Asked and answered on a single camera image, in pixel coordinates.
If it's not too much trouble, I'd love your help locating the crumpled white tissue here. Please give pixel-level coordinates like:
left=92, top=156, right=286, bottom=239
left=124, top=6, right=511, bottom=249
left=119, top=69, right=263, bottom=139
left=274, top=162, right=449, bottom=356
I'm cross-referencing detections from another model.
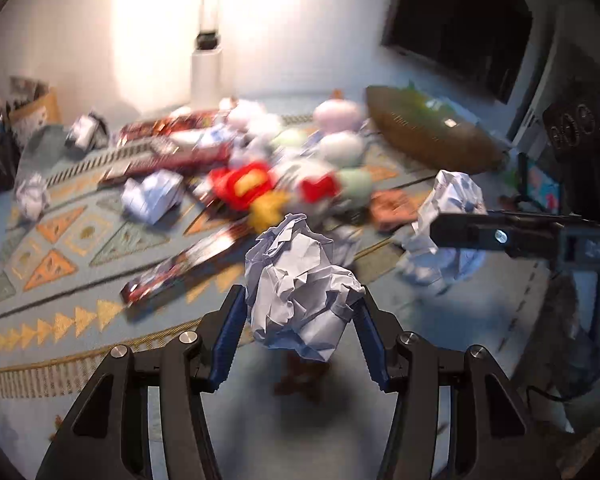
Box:
left=66, top=112, right=101, bottom=151

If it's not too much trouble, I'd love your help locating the black mesh pen holder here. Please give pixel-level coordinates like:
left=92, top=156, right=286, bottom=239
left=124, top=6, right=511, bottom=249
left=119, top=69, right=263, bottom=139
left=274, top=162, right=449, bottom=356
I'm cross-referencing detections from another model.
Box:
left=0, top=102, right=23, bottom=193

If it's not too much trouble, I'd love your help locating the dark monitor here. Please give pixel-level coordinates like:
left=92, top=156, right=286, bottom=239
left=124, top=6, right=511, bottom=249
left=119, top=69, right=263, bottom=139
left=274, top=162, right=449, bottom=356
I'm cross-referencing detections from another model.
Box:
left=380, top=0, right=535, bottom=106

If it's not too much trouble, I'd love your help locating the white cat plush toy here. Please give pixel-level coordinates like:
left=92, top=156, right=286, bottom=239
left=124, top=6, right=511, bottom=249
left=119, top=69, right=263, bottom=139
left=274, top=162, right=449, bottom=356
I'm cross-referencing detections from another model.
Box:
left=207, top=157, right=301, bottom=231

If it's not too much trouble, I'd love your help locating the long dark red box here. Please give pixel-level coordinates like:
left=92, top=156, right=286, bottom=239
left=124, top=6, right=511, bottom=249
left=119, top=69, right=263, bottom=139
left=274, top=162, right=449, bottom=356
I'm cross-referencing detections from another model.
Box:
left=99, top=137, right=232, bottom=187

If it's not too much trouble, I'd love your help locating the pink white green dumpling plush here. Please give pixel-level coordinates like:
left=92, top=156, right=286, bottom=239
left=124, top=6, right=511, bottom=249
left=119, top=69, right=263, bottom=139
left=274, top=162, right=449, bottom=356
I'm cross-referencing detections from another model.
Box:
left=310, top=91, right=381, bottom=211

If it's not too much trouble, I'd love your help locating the cardboard box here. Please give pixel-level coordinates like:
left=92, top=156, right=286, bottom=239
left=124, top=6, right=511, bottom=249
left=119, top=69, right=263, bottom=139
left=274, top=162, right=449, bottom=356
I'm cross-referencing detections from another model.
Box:
left=9, top=85, right=61, bottom=133

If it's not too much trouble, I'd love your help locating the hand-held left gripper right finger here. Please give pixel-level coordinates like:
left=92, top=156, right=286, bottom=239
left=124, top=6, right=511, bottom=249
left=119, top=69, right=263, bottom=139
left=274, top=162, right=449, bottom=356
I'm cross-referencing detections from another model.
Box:
left=352, top=292, right=563, bottom=480

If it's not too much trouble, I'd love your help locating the small pink card box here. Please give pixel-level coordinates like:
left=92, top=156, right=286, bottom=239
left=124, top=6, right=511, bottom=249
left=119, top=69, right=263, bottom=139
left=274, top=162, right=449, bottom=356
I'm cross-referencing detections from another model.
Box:
left=370, top=191, right=422, bottom=232

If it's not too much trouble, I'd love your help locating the red patterned pouch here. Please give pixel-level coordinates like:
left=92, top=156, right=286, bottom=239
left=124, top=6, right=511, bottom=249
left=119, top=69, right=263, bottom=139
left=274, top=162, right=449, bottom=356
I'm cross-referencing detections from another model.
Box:
left=300, top=174, right=340, bottom=205

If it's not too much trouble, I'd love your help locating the white desk lamp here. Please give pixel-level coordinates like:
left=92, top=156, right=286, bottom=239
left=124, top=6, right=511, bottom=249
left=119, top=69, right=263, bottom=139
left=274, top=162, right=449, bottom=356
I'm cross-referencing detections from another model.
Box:
left=190, top=0, right=226, bottom=103

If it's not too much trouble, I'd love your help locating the green packet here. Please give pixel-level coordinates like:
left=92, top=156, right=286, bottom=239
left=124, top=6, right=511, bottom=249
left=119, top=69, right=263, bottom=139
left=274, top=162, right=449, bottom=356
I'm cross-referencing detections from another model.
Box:
left=402, top=80, right=461, bottom=118

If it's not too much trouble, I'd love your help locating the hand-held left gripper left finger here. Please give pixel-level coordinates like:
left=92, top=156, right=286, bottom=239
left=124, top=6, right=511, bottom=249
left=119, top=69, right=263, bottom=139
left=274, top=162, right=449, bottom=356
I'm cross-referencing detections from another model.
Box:
left=35, top=284, right=247, bottom=480

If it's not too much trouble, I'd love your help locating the brown ribbed bowl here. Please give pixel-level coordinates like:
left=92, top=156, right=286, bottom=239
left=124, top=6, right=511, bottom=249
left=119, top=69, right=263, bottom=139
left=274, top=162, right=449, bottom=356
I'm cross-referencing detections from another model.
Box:
left=365, top=85, right=506, bottom=173

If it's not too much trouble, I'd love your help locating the patterned blue woven mat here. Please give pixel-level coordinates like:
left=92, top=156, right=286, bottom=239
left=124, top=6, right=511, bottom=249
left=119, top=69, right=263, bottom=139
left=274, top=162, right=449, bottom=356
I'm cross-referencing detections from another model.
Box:
left=0, top=87, right=556, bottom=401

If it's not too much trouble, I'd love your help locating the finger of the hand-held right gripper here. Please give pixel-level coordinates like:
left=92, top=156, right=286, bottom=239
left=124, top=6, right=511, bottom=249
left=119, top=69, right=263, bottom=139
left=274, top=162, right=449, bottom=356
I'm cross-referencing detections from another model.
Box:
left=429, top=210, right=567, bottom=262

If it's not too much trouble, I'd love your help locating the colourful printed card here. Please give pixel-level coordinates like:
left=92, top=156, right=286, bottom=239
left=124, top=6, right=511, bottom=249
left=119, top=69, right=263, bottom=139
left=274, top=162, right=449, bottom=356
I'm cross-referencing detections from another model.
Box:
left=517, top=152, right=563, bottom=208

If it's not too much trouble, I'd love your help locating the long red picture box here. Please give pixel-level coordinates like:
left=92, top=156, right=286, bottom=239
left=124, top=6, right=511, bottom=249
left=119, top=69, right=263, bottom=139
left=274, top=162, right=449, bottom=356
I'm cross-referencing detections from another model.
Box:
left=116, top=109, right=223, bottom=143

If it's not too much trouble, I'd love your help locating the small black object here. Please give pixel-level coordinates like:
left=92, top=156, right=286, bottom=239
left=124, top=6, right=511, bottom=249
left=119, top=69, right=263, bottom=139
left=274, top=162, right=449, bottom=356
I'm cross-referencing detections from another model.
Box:
left=92, top=115, right=112, bottom=148

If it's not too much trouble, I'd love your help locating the long red printed box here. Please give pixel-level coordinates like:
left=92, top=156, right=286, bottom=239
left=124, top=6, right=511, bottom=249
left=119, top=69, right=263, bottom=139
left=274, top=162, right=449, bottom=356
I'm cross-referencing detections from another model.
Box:
left=120, top=222, right=253, bottom=311

